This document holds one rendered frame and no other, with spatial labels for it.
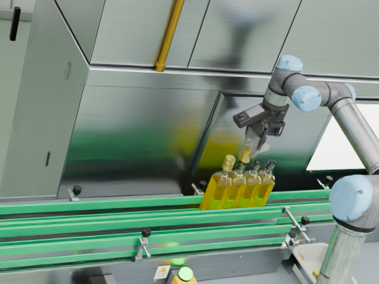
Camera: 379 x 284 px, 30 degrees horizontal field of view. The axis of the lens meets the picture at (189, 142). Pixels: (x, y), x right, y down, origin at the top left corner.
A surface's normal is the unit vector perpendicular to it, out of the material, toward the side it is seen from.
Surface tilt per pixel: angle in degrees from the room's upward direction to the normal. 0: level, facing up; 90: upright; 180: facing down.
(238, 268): 90
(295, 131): 90
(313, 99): 90
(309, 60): 90
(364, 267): 0
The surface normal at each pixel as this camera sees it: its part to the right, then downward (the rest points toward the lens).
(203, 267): 0.39, 0.61
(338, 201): -0.84, -0.13
